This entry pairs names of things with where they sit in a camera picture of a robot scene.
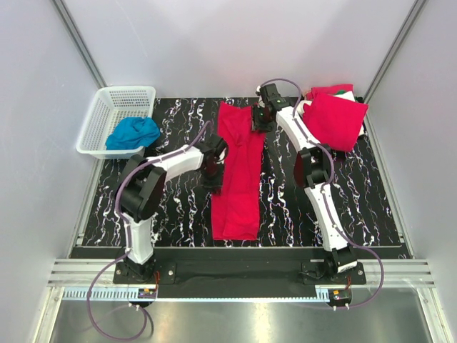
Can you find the right small controller board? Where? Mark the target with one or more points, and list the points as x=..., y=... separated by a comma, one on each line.
x=341, y=295

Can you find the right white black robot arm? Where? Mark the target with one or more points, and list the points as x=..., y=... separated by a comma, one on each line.
x=313, y=172

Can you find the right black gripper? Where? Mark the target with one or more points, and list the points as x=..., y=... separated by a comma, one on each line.
x=256, y=124

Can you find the blue crumpled t-shirt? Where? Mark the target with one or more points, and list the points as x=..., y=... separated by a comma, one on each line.
x=132, y=133

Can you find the right aluminium corner post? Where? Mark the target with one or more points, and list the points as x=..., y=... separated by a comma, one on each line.
x=399, y=40

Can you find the red t-shirt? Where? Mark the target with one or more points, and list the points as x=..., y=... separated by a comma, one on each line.
x=235, y=212
x=335, y=121

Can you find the aluminium front rail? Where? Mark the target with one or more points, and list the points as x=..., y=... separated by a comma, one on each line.
x=94, y=279

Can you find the left small controller board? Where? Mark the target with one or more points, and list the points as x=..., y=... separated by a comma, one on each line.
x=147, y=293

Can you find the stack of folded shirts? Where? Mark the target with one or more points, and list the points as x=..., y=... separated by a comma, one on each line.
x=341, y=90

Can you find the white plastic basket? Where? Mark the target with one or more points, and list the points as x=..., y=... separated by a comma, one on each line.
x=109, y=106

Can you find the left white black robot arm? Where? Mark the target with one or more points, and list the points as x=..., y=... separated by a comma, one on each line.
x=140, y=191

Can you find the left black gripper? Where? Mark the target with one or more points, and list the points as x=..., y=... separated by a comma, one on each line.
x=216, y=184

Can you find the folded red t-shirt on stack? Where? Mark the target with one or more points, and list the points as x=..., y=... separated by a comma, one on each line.
x=335, y=121

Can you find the black marble pattern mat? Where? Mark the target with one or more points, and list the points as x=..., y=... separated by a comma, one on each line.
x=183, y=218

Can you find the left aluminium corner post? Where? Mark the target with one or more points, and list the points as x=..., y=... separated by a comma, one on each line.
x=71, y=27

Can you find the small controller board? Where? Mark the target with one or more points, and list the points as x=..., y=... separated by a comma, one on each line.
x=341, y=295
x=147, y=293

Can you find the aluminium corner post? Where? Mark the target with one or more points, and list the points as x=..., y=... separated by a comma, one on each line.
x=71, y=27
x=399, y=40

